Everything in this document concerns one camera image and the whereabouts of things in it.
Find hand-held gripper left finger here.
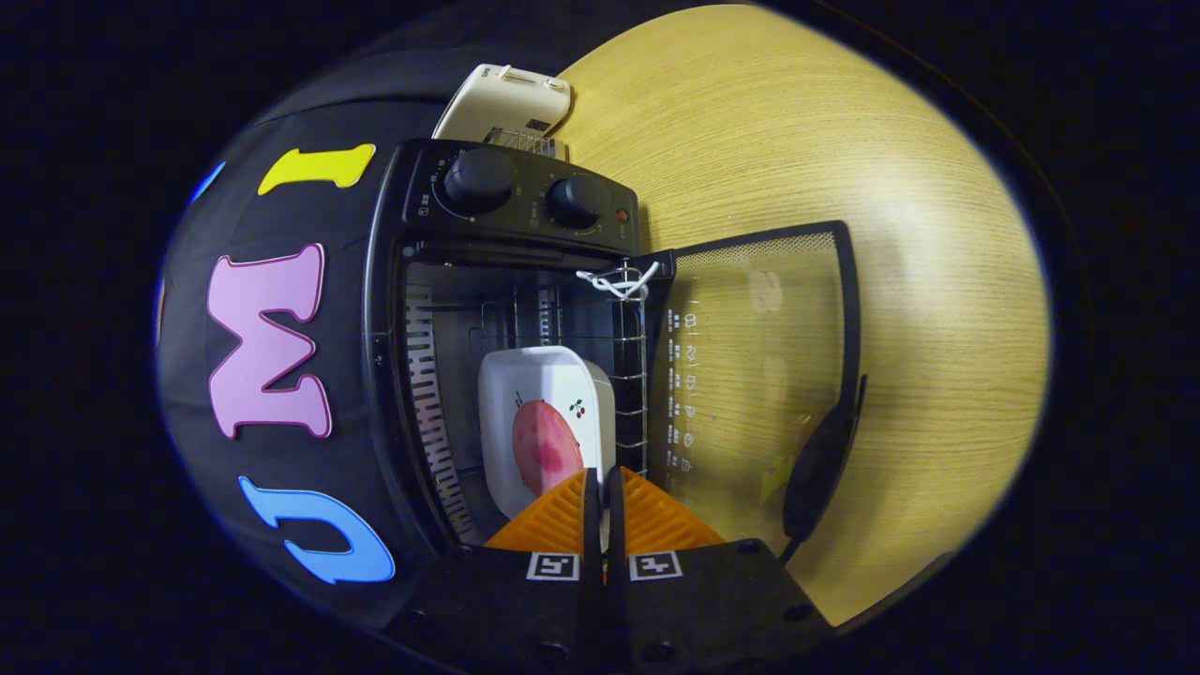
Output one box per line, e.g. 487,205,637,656
389,467,606,675

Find white square plate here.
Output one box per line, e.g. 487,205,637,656
478,346,617,521

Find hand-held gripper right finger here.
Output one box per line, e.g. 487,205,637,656
605,466,835,675

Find black toaster oven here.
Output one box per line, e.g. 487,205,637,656
361,138,868,563

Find white string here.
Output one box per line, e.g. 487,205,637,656
576,261,662,303

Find cream white toaster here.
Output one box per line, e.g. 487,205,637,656
431,64,573,156

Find pink round food slice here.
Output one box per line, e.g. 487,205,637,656
512,399,585,498

